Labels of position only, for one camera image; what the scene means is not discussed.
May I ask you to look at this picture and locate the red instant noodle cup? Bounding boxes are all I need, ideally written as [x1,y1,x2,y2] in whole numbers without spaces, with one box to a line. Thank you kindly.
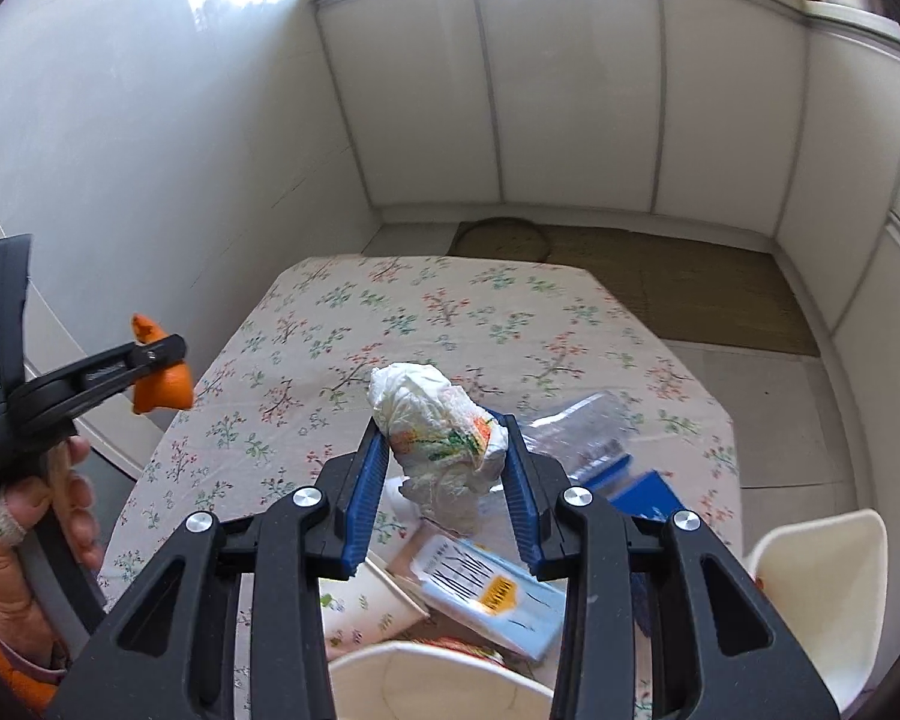
[321,551,557,720]

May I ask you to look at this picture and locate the white plastic bag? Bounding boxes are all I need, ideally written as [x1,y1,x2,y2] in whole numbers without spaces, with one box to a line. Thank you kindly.
[367,362,511,533]

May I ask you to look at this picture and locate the person's left hand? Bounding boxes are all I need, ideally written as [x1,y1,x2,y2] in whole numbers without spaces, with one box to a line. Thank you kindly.
[0,435,106,665]

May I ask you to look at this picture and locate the white plastic bin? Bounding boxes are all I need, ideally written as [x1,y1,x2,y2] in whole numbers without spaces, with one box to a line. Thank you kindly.
[742,508,890,698]

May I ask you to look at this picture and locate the floral tablecloth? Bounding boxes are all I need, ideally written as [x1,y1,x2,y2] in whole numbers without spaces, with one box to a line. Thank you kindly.
[94,255,743,720]

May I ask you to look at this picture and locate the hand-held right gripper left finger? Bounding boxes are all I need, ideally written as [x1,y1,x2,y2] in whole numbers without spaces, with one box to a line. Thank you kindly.
[45,414,391,720]

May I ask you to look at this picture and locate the clear plastic bottle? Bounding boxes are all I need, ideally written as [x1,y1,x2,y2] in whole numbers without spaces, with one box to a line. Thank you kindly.
[521,390,638,482]

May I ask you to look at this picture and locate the round dark floor mat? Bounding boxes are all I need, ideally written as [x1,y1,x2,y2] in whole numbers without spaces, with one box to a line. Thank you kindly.
[450,217,553,260]

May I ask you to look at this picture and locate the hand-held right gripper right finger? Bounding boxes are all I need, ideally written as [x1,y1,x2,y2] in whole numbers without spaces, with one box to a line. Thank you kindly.
[495,412,841,720]

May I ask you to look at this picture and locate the light blue tissue pack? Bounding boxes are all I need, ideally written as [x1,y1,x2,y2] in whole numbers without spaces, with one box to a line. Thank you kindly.
[409,529,571,665]

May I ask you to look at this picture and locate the brown floor mat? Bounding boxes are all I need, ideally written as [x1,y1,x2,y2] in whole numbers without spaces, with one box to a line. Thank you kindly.
[450,219,823,358]

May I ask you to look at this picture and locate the white kitchen cabinet with drawers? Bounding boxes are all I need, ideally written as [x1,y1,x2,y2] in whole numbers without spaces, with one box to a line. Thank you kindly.
[772,0,900,466]

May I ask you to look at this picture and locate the blue cardboard box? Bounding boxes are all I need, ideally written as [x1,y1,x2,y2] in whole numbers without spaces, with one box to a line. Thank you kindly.
[574,454,687,523]

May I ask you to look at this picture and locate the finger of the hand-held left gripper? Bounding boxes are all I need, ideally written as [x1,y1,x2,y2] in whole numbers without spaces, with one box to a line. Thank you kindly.
[49,333,189,415]
[0,234,36,400]

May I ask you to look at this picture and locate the orange peel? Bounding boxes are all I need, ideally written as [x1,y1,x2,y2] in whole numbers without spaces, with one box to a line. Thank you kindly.
[129,313,196,415]

